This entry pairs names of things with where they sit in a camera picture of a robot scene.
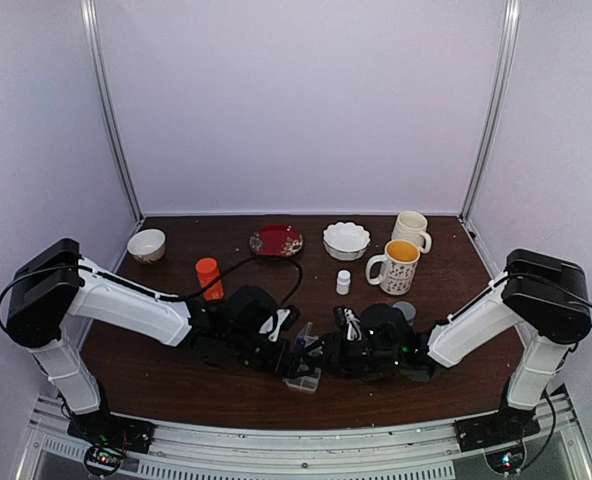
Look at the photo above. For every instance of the grey capped orange label bottle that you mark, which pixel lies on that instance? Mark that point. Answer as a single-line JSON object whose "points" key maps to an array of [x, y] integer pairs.
{"points": [[408, 311]]}

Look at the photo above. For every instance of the right aluminium frame post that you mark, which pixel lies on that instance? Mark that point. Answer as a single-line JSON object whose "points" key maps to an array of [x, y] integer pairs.
{"points": [[504, 64]]}

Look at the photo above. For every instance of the cream ribbed mug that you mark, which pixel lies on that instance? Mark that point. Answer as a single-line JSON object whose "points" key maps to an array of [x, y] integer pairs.
{"points": [[412, 226]]}

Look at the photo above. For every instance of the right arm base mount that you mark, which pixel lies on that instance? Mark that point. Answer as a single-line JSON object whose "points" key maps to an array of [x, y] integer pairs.
{"points": [[500, 438]]}

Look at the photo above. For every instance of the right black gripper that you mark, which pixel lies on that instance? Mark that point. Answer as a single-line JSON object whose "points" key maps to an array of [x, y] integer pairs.
{"points": [[334, 354]]}

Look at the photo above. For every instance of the red floral plate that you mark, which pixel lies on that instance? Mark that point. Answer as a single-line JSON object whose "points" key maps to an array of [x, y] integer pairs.
{"points": [[281, 241]]}

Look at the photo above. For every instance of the front aluminium rail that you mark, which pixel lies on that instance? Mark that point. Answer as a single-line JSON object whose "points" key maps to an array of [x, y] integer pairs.
{"points": [[428, 450]]}

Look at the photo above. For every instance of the clear plastic pill organizer box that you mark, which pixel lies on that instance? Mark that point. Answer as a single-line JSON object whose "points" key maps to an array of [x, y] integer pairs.
{"points": [[306, 379]]}

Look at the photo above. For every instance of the orange capped pill bottle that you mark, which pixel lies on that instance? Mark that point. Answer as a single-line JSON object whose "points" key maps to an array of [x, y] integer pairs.
{"points": [[209, 277]]}

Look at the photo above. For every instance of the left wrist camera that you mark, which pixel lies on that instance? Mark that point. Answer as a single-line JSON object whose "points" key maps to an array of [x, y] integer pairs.
{"points": [[281, 320]]}

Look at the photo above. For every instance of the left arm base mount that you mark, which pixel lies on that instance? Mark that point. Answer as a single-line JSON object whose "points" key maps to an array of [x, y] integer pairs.
{"points": [[110, 441]]}

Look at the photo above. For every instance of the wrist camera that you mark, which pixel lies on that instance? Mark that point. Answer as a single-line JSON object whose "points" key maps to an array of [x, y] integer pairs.
{"points": [[348, 323], [281, 320]]}

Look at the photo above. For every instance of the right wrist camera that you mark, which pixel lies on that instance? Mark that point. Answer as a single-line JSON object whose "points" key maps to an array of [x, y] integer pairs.
{"points": [[348, 323]]}

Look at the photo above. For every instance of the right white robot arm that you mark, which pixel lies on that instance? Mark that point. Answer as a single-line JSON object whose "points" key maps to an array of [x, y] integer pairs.
{"points": [[547, 293]]}

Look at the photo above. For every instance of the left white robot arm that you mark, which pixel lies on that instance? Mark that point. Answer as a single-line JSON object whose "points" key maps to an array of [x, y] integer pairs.
{"points": [[61, 282]]}

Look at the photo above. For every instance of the aluminium frame post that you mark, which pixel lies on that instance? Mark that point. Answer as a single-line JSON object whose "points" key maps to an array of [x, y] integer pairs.
{"points": [[504, 64], [93, 37]]}

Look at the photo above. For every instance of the white scalloped bowl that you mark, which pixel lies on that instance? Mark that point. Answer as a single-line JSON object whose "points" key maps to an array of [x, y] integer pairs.
{"points": [[346, 241]]}

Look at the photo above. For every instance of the white patterned rice bowl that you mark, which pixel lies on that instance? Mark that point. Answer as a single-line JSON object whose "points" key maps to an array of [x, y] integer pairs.
{"points": [[147, 246]]}

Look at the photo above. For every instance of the yellow interior patterned mug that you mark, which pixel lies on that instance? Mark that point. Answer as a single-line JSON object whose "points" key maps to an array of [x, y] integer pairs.
{"points": [[393, 271]]}

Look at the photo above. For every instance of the left aluminium frame post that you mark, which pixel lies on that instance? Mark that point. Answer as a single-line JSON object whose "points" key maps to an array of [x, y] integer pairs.
{"points": [[93, 37]]}

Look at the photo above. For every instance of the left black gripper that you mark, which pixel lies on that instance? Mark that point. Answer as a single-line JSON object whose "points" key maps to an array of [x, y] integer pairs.
{"points": [[278, 365]]}

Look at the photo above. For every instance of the small white pill bottle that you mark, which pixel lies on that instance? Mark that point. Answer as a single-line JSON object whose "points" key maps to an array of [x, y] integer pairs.
{"points": [[343, 282]]}

